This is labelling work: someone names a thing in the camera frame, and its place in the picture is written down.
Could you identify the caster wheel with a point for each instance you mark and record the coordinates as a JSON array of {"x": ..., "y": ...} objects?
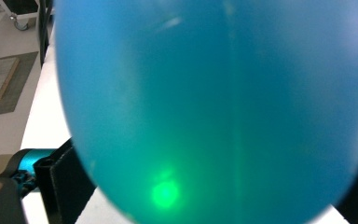
[{"x": 20, "y": 22}]

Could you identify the blue translucent balloon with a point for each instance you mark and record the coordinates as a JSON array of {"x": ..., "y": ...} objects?
[{"x": 211, "y": 109}]

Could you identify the wooden framed panel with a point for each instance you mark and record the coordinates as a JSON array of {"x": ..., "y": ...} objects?
[{"x": 0, "y": 81}]

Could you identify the dark cabinet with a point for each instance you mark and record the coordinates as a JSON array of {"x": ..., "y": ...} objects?
[{"x": 20, "y": 5}]

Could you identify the grey floor mat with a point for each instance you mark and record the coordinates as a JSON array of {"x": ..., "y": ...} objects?
[{"x": 15, "y": 90}]

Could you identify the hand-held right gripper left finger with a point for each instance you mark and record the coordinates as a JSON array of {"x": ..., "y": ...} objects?
[{"x": 65, "y": 186}]

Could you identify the black metal stand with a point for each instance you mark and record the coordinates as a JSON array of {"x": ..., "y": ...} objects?
[{"x": 45, "y": 28}]

